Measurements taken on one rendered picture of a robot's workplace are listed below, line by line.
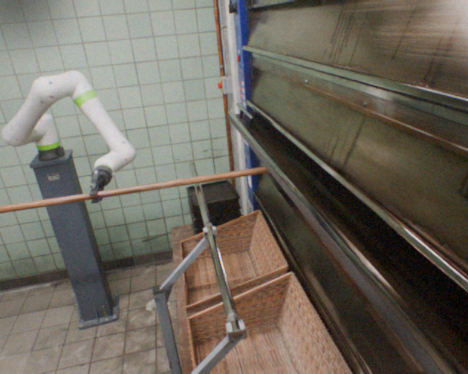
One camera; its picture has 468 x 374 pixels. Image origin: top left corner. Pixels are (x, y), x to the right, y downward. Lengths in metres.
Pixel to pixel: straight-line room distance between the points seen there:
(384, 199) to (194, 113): 2.16
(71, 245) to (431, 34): 2.29
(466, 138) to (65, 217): 2.21
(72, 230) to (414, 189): 2.11
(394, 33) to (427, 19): 0.08
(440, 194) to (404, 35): 0.30
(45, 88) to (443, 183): 1.68
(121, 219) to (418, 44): 2.71
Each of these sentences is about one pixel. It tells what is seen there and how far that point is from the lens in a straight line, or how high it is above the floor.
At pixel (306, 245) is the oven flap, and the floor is 1.02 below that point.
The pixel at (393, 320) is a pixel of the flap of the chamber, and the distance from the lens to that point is 0.66.
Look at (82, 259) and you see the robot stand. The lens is 2.63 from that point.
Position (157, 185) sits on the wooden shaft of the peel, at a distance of 1.69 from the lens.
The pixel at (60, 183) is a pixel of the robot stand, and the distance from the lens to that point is 2.41.
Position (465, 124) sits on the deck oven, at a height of 1.68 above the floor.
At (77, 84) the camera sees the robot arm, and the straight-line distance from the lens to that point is 2.05.
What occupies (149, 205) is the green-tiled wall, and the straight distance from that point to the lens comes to 3.07.
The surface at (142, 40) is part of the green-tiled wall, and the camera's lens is 2.77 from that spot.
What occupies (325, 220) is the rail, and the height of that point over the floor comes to 1.43.
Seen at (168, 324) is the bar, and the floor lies 0.79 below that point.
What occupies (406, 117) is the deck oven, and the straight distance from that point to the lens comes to 0.78.
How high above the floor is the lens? 1.85
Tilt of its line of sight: 24 degrees down
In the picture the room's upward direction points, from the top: 5 degrees counter-clockwise
